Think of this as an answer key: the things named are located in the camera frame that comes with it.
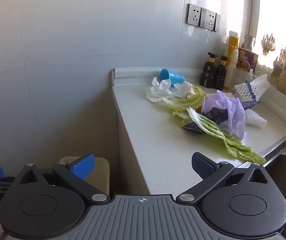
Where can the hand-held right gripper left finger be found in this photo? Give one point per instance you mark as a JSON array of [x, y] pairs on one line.
[[81, 166]]

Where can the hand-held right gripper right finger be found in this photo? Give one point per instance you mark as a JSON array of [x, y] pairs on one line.
[[203, 166]]

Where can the white foam fruit net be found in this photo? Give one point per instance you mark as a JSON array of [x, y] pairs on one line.
[[255, 120], [257, 85]]

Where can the beige trash bin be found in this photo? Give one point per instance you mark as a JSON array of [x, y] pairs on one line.
[[100, 172]]

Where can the napa cabbage leaf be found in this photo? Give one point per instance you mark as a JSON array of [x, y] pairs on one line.
[[185, 102], [235, 145]]

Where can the dark blue snack packet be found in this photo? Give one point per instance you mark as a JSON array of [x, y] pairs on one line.
[[218, 117]]

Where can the purple plastic bag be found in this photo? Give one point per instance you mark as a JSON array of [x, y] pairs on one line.
[[235, 115]]

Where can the crumpled white tissue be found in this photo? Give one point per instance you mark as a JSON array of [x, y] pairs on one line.
[[184, 88], [159, 91]]

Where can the dark blue printed wrapper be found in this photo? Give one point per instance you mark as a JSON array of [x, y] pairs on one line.
[[249, 100]]

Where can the dark sauce bottle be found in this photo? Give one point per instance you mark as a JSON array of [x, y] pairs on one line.
[[208, 72], [221, 75]]

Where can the blue plastic cup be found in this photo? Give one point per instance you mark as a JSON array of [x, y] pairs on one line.
[[173, 77]]

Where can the small white bottle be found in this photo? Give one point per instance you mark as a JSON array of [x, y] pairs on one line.
[[250, 74]]

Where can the yellow capped oil bottle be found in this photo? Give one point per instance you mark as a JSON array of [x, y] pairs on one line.
[[232, 55]]

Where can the metal bottle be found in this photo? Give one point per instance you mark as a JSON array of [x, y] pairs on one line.
[[249, 42]]

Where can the hanging garlic bunch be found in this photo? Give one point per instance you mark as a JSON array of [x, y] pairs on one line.
[[268, 43]]

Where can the white vertical pipe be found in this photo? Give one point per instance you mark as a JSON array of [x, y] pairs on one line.
[[254, 7]]

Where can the square grey wall socket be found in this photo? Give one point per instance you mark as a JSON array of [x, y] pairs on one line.
[[218, 22], [194, 15], [208, 18]]

